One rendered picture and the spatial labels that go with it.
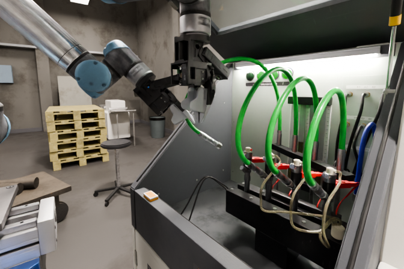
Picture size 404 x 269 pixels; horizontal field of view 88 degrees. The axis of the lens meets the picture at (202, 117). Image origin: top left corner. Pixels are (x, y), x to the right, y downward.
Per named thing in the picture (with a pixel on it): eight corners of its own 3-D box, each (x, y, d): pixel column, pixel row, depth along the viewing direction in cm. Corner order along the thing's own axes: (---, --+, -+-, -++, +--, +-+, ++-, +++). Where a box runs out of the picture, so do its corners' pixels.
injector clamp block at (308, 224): (225, 230, 73) (225, 188, 71) (243, 218, 79) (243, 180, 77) (336, 305, 47) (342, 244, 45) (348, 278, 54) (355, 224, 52)
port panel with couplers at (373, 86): (332, 166, 72) (340, 75, 68) (335, 164, 75) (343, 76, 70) (380, 178, 63) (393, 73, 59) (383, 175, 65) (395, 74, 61)
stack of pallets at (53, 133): (49, 152, 441) (44, 106, 428) (97, 145, 493) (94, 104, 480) (48, 172, 333) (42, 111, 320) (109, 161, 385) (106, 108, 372)
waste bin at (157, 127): (168, 137, 579) (168, 117, 572) (153, 139, 554) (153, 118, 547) (162, 134, 618) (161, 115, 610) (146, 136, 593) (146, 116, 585)
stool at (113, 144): (136, 180, 304) (134, 134, 295) (146, 197, 257) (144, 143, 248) (92, 190, 276) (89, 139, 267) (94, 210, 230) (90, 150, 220)
